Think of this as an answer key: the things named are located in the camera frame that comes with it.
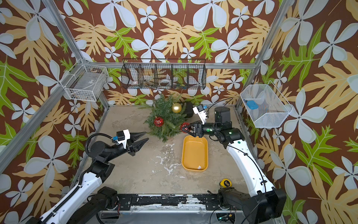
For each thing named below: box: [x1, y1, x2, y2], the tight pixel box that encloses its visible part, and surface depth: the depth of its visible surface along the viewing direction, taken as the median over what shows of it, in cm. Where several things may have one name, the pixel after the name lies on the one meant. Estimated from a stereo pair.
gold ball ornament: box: [171, 102, 182, 114], surface depth 75 cm
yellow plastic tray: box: [181, 134, 209, 172], surface depth 95 cm
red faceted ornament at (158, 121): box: [153, 116, 164, 127], surface depth 72 cm
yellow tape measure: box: [219, 178, 233, 189], surface depth 81 cm
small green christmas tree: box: [137, 94, 188, 143], surface depth 75 cm
